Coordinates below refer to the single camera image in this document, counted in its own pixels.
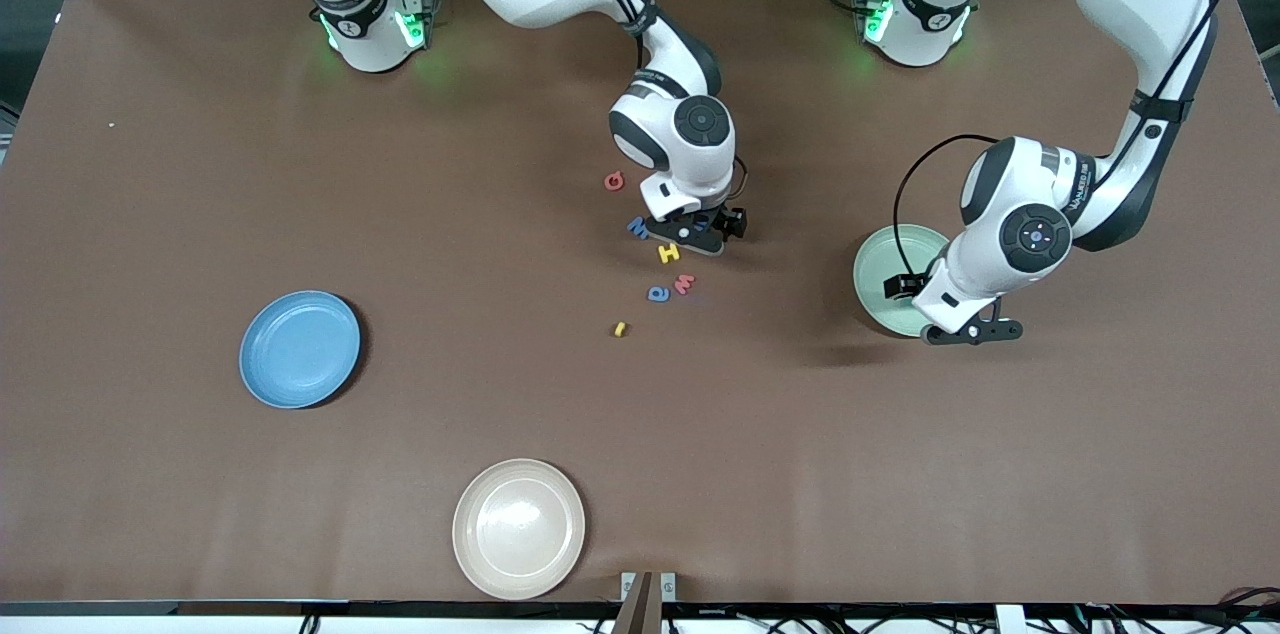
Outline pale green plate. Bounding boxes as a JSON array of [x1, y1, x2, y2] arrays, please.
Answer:
[[852, 223, 953, 339]]

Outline beige plate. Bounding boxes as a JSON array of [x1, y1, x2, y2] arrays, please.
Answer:
[[452, 458, 587, 601]]

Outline blue plate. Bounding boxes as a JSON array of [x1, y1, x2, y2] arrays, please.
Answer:
[[238, 290, 362, 410]]

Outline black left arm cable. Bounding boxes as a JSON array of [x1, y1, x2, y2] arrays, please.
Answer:
[[893, 0, 1256, 281]]

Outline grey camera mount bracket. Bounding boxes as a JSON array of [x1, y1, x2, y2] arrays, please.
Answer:
[[612, 571, 678, 634]]

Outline black cables below table edge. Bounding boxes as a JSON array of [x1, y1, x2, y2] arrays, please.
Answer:
[[1085, 586, 1280, 634]]

